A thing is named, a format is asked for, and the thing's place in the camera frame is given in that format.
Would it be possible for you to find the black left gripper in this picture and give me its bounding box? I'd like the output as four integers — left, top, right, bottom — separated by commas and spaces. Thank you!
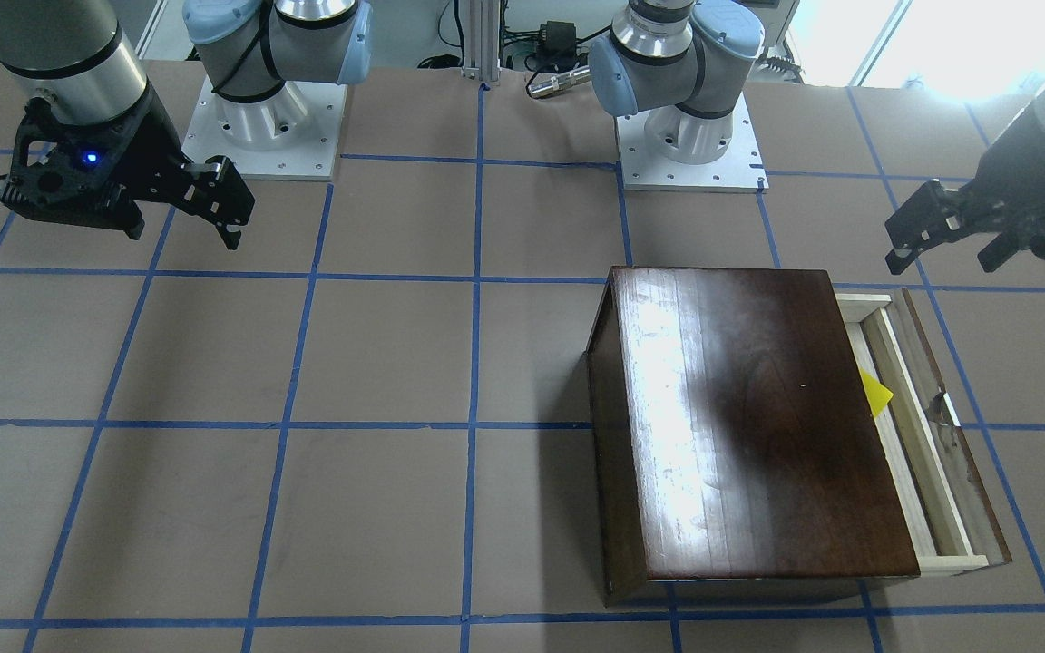
884, 107, 1045, 276

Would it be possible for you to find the silver cylinder on table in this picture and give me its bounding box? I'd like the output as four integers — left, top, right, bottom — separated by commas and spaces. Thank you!
525, 65, 591, 100

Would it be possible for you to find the dark wooden drawer cabinet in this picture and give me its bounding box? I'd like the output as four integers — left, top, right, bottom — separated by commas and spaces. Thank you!
586, 266, 921, 607

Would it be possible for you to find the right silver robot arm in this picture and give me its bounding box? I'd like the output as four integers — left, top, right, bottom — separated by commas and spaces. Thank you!
0, 1, 372, 249

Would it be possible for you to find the aluminium frame post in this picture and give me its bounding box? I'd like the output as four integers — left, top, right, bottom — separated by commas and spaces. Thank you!
454, 1, 505, 90

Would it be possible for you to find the yellow block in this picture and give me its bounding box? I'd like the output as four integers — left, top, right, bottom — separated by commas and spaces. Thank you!
858, 367, 895, 419

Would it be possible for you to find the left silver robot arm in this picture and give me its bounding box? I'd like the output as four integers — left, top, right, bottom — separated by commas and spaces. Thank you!
588, 1, 1045, 276

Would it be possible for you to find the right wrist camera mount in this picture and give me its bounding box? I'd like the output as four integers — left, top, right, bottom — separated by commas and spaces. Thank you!
0, 95, 140, 232

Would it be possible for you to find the black power brick background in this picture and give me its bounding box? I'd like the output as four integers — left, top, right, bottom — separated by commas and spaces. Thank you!
536, 21, 577, 59

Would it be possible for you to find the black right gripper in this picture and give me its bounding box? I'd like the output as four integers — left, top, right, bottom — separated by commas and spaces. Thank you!
119, 86, 256, 251

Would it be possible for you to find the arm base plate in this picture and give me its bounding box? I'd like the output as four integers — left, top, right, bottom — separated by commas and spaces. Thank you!
182, 79, 351, 181
616, 95, 770, 193

